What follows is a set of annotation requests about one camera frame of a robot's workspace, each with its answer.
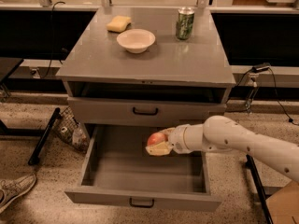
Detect black power adapter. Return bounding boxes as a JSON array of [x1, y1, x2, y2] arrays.
[[252, 63, 271, 73]]

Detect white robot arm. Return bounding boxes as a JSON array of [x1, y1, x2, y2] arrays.
[[146, 116, 299, 182]]

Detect red apple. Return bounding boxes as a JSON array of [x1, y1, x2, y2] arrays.
[[147, 133, 167, 146]]

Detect black table leg left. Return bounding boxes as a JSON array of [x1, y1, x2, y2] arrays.
[[28, 107, 60, 165]]

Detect green soda can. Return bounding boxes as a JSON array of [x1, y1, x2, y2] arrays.
[[176, 7, 194, 40]]

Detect white bowl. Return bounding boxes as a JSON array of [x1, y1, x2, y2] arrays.
[[117, 29, 156, 54]]

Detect plastic bottle in basket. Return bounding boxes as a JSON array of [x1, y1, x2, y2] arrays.
[[72, 125, 85, 147]]

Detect open grey drawer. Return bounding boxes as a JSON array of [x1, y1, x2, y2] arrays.
[[65, 125, 221, 212]]

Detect black table leg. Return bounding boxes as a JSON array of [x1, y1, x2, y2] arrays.
[[28, 107, 60, 165], [246, 155, 274, 224]]

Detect closed grey drawer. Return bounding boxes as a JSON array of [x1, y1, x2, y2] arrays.
[[68, 97, 226, 127]]

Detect black table leg right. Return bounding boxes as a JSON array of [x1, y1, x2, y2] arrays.
[[246, 155, 274, 224]]

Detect wire basket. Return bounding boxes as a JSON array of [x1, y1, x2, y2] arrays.
[[53, 107, 89, 153]]

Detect black hanging cable left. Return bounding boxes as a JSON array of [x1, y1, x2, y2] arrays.
[[39, 1, 66, 80]]

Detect cardboard box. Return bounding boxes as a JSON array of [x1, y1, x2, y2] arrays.
[[266, 181, 299, 224]]

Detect yellow sponge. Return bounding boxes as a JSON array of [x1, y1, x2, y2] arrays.
[[107, 16, 132, 33]]

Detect grey drawer cabinet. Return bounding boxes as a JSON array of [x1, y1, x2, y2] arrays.
[[58, 7, 235, 136]]

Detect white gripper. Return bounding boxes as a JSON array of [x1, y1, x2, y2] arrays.
[[146, 125, 189, 156]]

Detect grey sneaker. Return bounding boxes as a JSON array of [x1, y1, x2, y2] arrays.
[[0, 174, 36, 213]]

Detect dark table top left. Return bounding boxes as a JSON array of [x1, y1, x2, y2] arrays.
[[0, 57, 23, 84]]

